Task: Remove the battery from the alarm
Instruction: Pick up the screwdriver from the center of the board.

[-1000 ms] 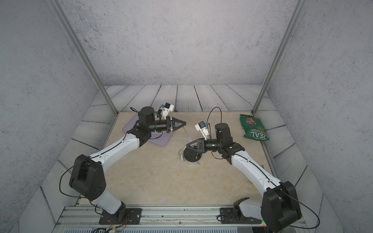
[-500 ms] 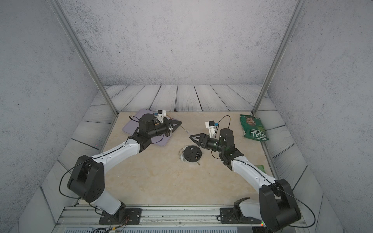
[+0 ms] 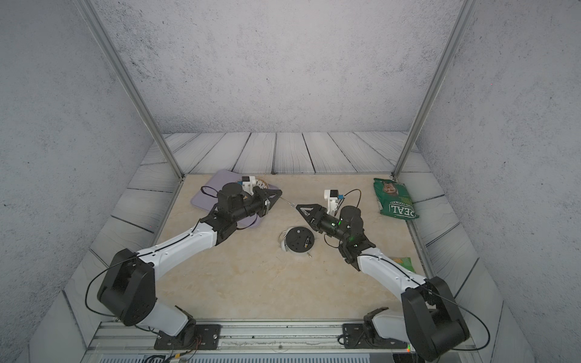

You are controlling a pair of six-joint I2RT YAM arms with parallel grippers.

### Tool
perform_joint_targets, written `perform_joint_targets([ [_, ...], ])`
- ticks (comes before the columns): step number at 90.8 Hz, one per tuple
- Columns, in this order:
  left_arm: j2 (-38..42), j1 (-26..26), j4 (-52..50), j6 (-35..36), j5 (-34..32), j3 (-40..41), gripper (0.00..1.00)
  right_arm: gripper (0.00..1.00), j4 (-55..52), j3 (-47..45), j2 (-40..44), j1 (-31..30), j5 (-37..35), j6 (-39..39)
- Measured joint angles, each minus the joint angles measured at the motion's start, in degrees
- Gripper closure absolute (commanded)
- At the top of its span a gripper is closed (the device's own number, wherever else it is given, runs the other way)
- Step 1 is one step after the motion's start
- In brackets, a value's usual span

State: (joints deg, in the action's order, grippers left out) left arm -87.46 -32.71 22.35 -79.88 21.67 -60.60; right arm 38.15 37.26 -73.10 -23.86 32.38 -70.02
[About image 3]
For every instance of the aluminium corner post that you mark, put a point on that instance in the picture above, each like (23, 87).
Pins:
(446, 58)
(98, 31)

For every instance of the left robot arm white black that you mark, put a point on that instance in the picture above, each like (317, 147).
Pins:
(128, 289)

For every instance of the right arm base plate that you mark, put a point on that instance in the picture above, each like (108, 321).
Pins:
(360, 336)

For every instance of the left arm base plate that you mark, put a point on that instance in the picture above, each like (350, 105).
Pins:
(193, 336)

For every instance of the green packet behind right arm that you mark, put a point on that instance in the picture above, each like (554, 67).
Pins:
(405, 262)

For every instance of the green snack bag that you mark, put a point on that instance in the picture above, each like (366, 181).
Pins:
(394, 199)

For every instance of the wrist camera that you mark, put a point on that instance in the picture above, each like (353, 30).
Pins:
(248, 183)
(333, 198)

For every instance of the patterned bowl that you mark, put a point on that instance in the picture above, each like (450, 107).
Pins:
(262, 184)

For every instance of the aluminium corner post left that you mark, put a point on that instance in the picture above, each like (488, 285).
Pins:
(98, 31)

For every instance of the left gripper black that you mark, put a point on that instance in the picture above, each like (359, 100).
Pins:
(265, 203)

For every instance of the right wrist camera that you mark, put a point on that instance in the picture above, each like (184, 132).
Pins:
(333, 198)

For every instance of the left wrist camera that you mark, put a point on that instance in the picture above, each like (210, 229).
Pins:
(248, 183)

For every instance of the black round alarm clock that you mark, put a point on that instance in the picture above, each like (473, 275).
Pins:
(298, 240)

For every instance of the purple mat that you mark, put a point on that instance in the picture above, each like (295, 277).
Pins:
(206, 201)

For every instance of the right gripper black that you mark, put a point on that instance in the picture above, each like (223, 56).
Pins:
(320, 215)

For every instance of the aluminium corner post right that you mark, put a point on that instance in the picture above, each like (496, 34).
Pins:
(446, 58)

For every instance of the small screwdriver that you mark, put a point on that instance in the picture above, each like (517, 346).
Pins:
(288, 202)

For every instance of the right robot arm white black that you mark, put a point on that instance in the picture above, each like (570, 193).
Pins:
(430, 321)

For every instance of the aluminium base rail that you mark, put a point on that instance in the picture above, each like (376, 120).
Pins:
(243, 341)

